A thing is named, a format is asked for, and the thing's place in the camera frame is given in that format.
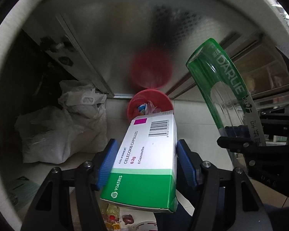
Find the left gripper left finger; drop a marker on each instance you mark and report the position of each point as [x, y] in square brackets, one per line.
[103, 163]

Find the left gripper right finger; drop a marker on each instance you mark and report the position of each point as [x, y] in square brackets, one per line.
[190, 162]

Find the white green medicine box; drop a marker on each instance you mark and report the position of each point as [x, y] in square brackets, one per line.
[143, 176]

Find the green Darlie toothpaste box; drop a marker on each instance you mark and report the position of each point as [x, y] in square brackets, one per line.
[225, 93]

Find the red plastic trash bin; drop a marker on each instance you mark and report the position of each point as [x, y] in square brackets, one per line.
[147, 102]

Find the white plastic bag on floor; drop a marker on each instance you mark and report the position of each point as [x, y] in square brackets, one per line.
[52, 135]

